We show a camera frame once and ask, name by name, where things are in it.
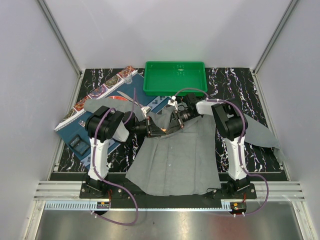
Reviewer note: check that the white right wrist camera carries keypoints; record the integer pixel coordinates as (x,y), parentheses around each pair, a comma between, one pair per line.
(172,102)

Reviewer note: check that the clear small glass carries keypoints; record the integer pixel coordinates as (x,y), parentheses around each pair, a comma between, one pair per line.
(128,78)

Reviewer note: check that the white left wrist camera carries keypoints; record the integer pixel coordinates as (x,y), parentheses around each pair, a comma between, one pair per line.
(145,111)

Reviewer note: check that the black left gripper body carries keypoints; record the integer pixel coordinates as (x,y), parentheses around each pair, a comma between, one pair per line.
(143,127)

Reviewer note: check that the frame post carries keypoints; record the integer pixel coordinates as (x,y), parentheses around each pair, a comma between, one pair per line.
(276,34)
(59,36)

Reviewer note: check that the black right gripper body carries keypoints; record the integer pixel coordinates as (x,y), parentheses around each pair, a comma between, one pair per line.
(184,116)

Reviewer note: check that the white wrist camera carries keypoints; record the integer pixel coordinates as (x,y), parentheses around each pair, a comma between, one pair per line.
(172,102)
(145,111)

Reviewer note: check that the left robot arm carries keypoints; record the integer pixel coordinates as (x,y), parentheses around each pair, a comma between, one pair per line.
(105,125)

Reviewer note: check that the grey button shirt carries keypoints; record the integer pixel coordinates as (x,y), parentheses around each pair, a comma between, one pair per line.
(184,162)

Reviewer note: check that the green plastic tray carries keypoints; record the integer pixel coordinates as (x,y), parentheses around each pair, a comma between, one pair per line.
(166,78)

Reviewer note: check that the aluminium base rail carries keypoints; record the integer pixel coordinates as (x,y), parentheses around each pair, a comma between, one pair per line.
(218,193)

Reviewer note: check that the right frame post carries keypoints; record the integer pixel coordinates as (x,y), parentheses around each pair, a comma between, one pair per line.
(276,34)

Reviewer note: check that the colourful patterned table runner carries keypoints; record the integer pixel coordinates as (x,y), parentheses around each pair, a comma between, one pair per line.
(97,83)

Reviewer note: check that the silver fork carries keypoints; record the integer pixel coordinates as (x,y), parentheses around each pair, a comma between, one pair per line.
(82,123)

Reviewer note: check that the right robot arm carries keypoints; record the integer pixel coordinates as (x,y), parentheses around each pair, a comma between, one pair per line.
(230,124)

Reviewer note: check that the red plate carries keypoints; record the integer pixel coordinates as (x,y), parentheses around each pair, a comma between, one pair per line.
(117,97)

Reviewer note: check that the left frame post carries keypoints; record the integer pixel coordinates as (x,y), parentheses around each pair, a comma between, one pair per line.
(59,36)

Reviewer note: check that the silver table knife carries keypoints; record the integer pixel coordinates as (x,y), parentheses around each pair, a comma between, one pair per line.
(133,100)

